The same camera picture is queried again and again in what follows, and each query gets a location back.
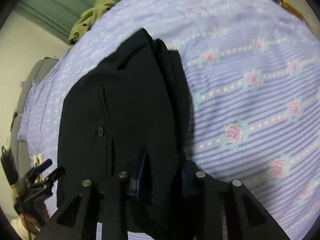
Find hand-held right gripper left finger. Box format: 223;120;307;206
34;152;147;240

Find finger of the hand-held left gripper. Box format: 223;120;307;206
32;159;53;174
46;167;66;184

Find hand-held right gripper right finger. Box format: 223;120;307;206
182;168;290;240

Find black pants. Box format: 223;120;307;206
57;28;198;240

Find person's left forearm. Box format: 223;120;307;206
11;219;38;240

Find person's left hand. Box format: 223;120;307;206
24;201;49;231

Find grey headboard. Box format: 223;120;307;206
10;57;61;175

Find purple floral bed sheet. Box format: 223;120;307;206
17;0;320;240

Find olive green cloth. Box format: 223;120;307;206
68;0;117;45

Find green curtain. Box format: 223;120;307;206
15;0;121;43

